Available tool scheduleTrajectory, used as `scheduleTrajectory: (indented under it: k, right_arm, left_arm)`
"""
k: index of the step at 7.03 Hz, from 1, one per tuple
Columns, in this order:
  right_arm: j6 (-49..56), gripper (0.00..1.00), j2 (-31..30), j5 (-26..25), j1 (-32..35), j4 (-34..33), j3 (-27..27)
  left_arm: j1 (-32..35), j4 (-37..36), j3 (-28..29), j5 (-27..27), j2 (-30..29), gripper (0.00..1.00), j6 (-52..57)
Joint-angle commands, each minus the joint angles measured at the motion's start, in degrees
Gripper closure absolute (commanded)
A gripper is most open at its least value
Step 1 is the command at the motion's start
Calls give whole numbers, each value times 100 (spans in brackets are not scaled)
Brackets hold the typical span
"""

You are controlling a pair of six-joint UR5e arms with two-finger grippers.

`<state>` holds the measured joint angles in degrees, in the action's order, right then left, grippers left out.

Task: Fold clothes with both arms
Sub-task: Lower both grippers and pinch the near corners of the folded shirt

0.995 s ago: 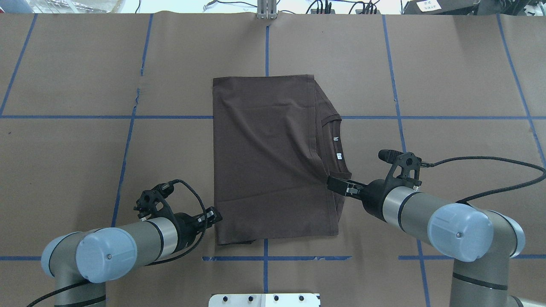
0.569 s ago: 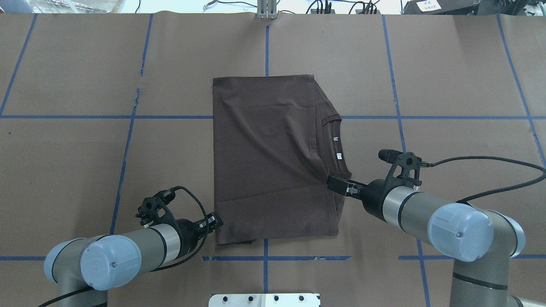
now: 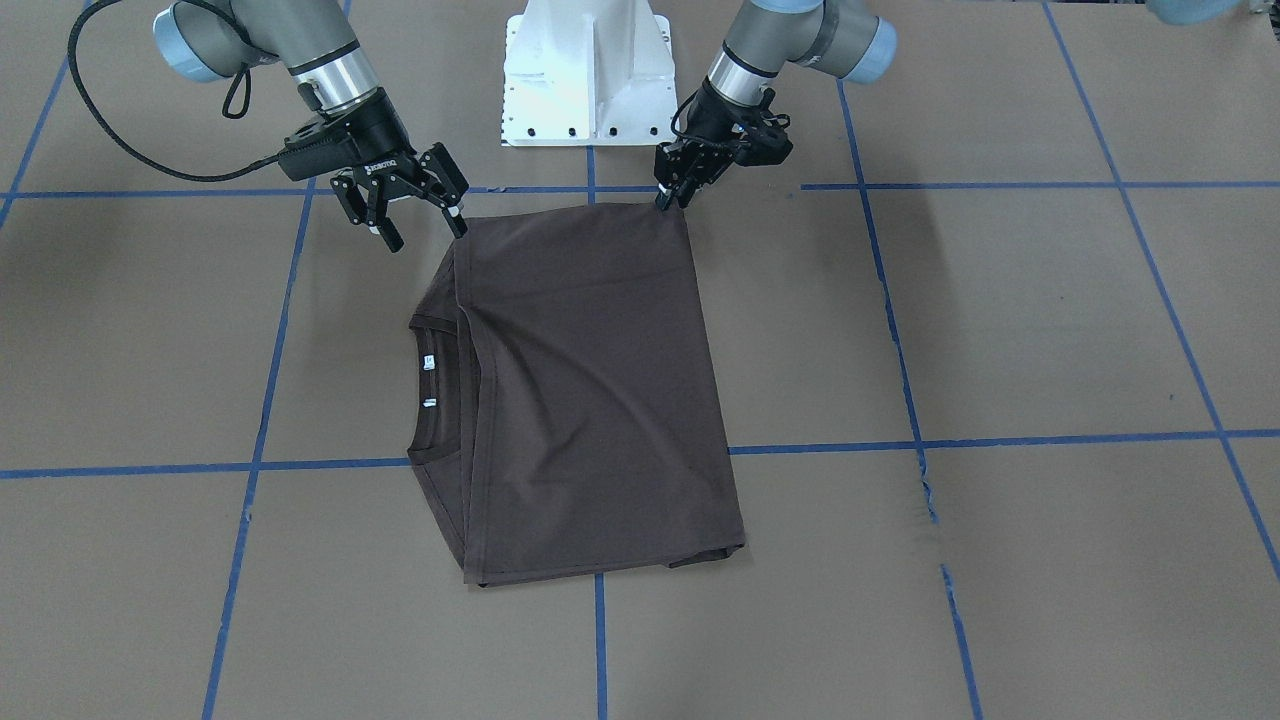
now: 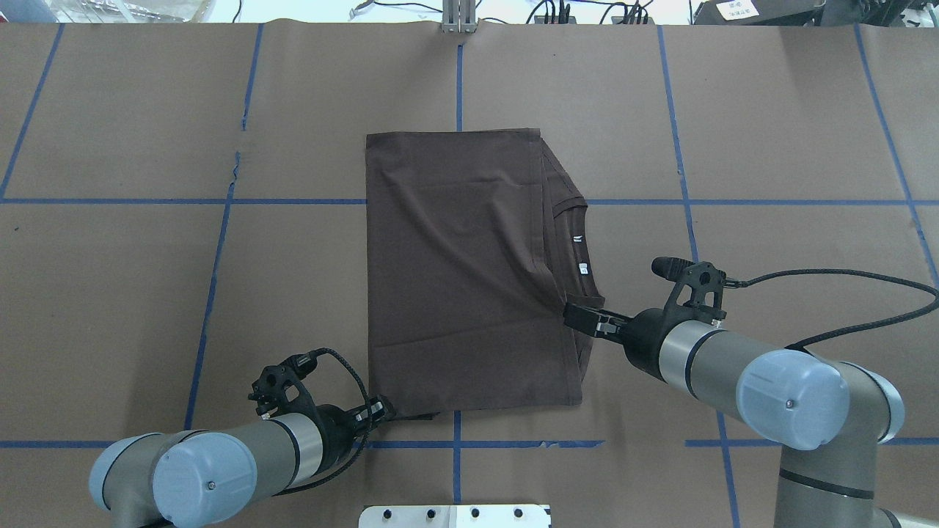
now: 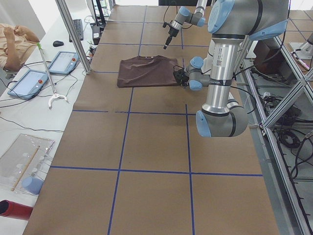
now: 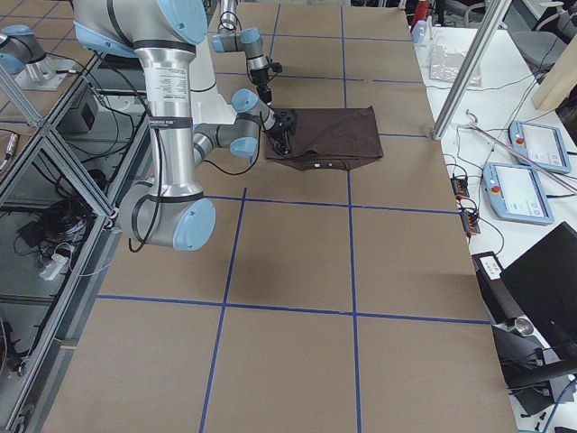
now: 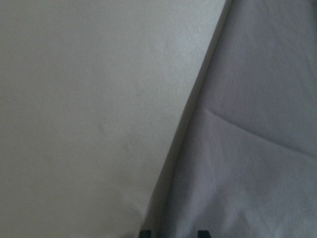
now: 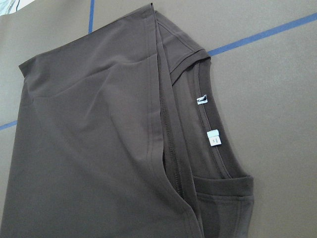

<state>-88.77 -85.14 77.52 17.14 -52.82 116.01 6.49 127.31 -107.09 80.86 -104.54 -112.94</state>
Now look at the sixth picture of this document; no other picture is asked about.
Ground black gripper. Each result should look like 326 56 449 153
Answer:
266 109 298 157
247 60 283 105

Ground dark brown t-shirt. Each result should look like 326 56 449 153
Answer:
264 106 384 170

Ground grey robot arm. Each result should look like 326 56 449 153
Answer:
212 1 282 105
74 1 297 251

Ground red cylinder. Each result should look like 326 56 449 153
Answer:
415 0 429 22

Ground plastic wrapped board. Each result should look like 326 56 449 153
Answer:
429 45 467 83

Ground orange black connector strip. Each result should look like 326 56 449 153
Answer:
450 175 481 239

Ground near blue teach pendant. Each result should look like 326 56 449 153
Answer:
482 162 554 226

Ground blue teach pendant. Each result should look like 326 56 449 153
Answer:
508 121 572 174
482 162 554 226

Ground far blue teach pendant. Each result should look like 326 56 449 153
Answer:
508 121 572 174

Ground wooden plank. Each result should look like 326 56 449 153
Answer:
531 37 577 110

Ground black monitor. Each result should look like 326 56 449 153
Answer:
501 222 576 359

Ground silver metal cup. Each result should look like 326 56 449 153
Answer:
507 317 535 337

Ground aluminium frame rail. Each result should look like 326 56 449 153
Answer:
1 56 147 432

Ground tangled floor cables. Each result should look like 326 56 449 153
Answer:
13 166 118 283

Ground aluminium frame post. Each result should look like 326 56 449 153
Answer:
432 0 512 140

